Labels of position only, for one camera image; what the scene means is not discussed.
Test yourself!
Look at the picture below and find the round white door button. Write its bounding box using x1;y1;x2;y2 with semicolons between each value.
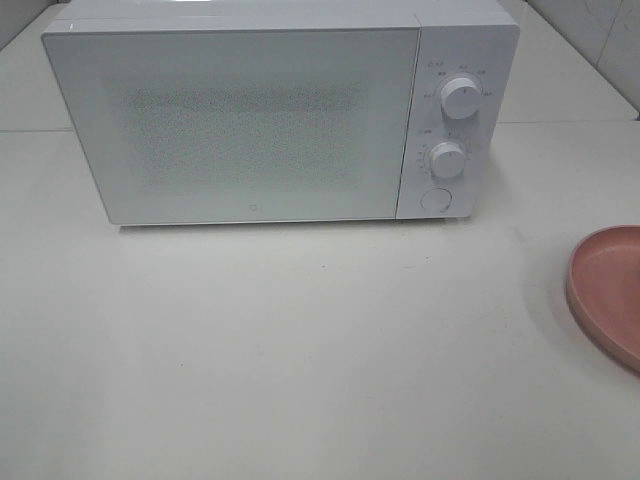
420;188;452;215

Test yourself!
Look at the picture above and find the white microwave door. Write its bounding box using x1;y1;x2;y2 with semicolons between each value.
43;29;419;225

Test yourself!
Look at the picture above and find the pink round plate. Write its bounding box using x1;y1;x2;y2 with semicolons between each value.
565;225;639;374

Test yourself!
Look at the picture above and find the lower white timer knob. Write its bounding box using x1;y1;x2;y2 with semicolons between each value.
427;141;467;180

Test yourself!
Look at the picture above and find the white microwave oven body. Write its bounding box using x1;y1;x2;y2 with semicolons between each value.
42;1;520;221

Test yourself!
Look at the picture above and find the upper white power knob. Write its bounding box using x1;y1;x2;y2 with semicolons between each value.
438;73;483;120

